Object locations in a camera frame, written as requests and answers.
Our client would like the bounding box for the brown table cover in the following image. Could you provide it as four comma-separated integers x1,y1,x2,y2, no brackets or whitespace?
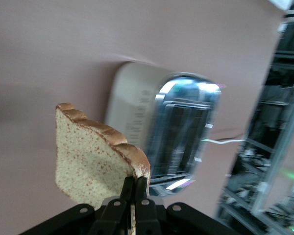
0,0,288,235

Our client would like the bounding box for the metal equipment rack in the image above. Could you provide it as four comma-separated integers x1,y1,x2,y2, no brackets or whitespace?
215,0,294,235

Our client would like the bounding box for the white toaster power cord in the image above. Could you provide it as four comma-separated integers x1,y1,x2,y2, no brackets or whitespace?
200,138,247,145

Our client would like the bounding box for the brown bread slice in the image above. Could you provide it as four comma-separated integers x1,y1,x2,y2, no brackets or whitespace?
54,102,151,235

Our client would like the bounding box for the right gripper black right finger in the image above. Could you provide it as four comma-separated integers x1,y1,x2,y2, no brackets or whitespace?
134,176,162,235

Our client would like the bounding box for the beige and chrome toaster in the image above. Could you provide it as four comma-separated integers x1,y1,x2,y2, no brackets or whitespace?
105,61,223,197

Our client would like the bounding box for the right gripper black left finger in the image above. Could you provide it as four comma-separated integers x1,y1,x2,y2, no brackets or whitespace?
88,176,134,235

